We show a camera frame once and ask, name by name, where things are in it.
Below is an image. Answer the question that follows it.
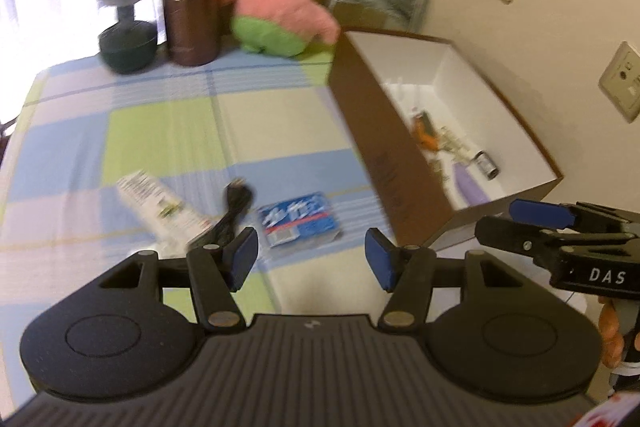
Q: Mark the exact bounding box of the purple flat item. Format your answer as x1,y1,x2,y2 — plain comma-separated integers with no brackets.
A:
450,159,488,210

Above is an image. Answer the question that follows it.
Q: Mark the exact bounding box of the brown cylindrical canister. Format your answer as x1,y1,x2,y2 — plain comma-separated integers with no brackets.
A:
159,0,223,68

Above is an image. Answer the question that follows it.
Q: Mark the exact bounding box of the blue packet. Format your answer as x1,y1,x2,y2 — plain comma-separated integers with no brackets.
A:
256,192,344,250

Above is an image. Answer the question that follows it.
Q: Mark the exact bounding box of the brown cardboard box white inside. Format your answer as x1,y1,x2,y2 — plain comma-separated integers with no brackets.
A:
327,29,565,253

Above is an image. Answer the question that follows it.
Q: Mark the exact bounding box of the person's right hand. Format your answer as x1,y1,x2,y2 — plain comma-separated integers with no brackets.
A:
597,294,626,370

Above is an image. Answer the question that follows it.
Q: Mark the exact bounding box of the checked tablecloth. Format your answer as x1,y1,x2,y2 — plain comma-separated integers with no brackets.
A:
0,44,451,308

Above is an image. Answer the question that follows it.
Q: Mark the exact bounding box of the dark dumbbell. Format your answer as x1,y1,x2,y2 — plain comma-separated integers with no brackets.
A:
96,0,160,75

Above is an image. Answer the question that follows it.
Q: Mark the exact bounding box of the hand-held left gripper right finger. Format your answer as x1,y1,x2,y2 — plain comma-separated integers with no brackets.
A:
365,228,528,334

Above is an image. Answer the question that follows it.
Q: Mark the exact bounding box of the black cord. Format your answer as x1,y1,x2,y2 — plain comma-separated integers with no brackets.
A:
187,178,256,253

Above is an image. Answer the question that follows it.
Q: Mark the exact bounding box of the small white carton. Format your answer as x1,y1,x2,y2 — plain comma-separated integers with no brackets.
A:
116,170,213,253

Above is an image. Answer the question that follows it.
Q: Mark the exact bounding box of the orange handled tool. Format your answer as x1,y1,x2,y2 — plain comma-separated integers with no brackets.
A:
411,109,441,152

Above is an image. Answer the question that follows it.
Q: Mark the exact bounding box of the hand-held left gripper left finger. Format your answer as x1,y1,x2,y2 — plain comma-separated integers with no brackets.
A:
100,227,260,334

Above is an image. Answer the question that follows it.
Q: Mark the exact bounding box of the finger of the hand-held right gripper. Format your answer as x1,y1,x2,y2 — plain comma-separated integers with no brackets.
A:
475,216,640,266
509,199,640,234

